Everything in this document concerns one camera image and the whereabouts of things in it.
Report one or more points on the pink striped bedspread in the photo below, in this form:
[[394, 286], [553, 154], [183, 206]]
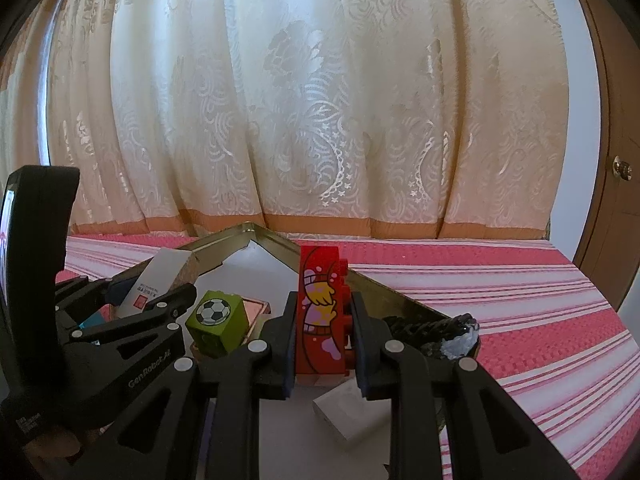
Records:
[[500, 290]]

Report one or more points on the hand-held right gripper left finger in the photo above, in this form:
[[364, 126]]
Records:
[[280, 355]]

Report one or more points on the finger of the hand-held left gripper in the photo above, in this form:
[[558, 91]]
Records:
[[140, 327], [90, 287]]

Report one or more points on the gold metal tin box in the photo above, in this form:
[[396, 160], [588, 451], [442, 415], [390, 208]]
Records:
[[270, 280]]

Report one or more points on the blue printed toy block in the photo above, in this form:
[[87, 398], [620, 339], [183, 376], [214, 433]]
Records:
[[91, 318]]

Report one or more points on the white cardboard box red label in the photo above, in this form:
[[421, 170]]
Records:
[[162, 270]]

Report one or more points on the cream patterned curtain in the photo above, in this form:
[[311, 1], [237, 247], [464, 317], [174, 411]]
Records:
[[20, 110], [300, 100]]

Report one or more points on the brass door knob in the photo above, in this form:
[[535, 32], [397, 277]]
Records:
[[623, 166]]

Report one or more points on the green soccer ball toy block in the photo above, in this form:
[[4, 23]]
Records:
[[215, 315]]

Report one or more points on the red printed toy block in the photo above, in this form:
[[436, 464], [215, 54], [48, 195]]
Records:
[[320, 285]]

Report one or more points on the black furry toy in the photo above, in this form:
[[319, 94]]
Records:
[[425, 331]]

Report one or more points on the brown wooden block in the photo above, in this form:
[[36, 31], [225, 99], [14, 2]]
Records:
[[253, 310]]

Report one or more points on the white power adapter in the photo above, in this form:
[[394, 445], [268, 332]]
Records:
[[345, 410]]

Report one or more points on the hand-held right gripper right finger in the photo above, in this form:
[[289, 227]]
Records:
[[367, 355]]

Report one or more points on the brown wooden door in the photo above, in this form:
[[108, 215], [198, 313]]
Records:
[[617, 85]]

